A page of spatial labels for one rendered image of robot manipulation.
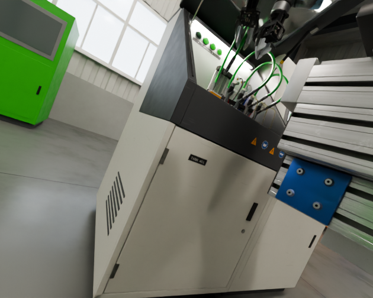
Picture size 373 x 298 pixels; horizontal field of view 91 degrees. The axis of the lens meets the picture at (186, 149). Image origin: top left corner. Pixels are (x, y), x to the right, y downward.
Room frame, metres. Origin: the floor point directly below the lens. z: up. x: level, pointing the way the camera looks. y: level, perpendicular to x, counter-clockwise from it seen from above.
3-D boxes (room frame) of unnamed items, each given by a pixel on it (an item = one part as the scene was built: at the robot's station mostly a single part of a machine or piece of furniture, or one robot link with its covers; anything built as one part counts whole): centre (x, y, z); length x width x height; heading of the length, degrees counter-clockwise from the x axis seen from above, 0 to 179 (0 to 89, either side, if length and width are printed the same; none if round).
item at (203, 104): (0.82, -0.21, 0.87); 0.62 x 0.04 x 0.16; 119
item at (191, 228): (0.80, -0.21, 0.44); 0.65 x 0.02 x 0.68; 119
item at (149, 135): (1.05, -0.08, 0.39); 0.70 x 0.58 x 0.79; 119
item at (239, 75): (1.37, -0.18, 1.20); 0.13 x 0.03 x 0.31; 119
